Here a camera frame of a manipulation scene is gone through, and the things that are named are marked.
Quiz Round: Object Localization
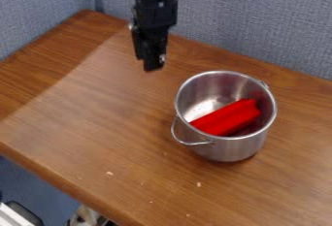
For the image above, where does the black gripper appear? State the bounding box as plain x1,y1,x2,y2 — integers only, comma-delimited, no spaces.
131,0,179,72

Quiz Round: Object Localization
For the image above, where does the stainless steel pot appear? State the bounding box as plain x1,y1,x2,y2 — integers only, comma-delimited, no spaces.
172,70,278,162

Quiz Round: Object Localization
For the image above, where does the red rectangular block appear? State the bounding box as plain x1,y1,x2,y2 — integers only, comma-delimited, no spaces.
191,99,262,137

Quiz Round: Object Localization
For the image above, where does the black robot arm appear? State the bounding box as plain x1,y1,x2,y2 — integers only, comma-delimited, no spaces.
131,0,179,72

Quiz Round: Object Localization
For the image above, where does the white object under table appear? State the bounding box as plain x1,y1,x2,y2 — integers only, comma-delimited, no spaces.
65,205,118,226

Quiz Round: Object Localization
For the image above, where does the black and white floor object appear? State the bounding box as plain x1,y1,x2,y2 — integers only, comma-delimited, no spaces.
0,201,45,226

